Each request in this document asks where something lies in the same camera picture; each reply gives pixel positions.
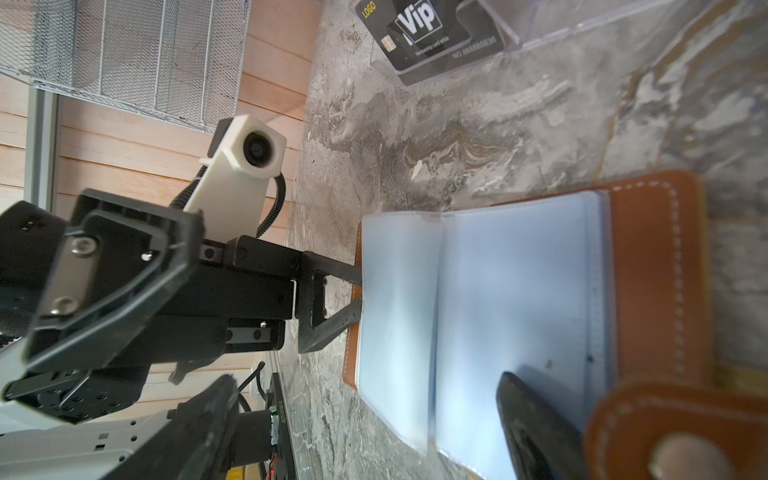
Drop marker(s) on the brown leather card holder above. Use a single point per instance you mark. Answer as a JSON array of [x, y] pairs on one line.
[[597, 299]]

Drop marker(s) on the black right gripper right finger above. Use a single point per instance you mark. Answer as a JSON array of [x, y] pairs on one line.
[[542, 443]]

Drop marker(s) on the clear acrylic card stand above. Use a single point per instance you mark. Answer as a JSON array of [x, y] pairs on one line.
[[529, 24]]

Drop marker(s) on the black card in stand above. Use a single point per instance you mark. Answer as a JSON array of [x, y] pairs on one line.
[[416, 41]]

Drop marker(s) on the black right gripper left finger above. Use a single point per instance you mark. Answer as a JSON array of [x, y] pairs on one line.
[[194, 444]]

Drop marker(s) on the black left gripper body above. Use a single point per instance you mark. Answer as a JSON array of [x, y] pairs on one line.
[[238, 300]]

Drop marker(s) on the white wire mesh shelf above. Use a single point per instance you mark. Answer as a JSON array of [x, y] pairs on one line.
[[175, 61]]

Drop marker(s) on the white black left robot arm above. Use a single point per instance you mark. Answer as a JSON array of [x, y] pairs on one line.
[[90, 450]]

